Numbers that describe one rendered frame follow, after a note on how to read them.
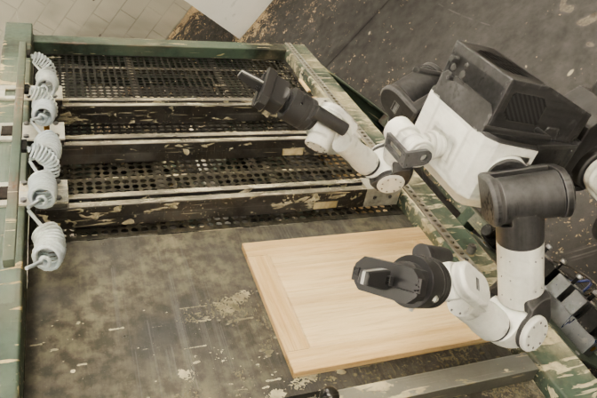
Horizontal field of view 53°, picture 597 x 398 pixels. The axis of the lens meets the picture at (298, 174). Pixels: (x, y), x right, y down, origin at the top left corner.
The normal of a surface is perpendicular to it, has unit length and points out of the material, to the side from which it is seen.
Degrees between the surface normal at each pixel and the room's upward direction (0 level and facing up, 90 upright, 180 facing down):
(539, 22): 0
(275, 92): 78
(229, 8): 90
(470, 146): 23
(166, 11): 90
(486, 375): 58
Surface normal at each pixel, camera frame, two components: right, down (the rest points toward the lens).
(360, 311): 0.17, -0.83
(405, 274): -0.64, -0.18
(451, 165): -0.89, -0.08
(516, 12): -0.70, -0.40
